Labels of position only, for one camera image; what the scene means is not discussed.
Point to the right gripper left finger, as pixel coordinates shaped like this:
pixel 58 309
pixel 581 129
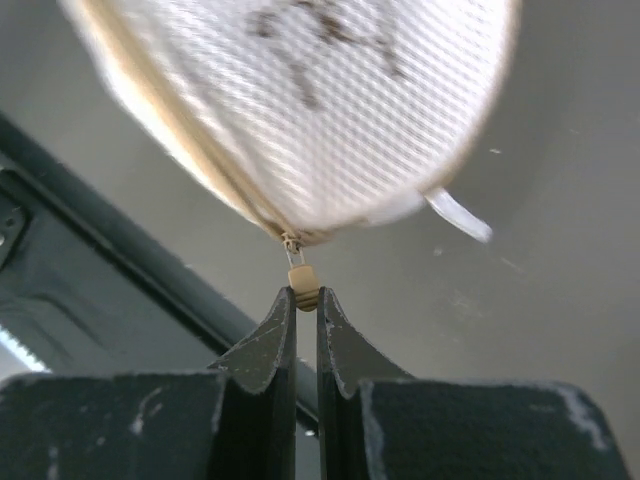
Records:
pixel 233 420

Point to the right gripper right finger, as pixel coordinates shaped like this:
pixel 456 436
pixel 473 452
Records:
pixel 376 421

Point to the beige zipper pull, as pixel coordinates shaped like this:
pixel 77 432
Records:
pixel 301 275

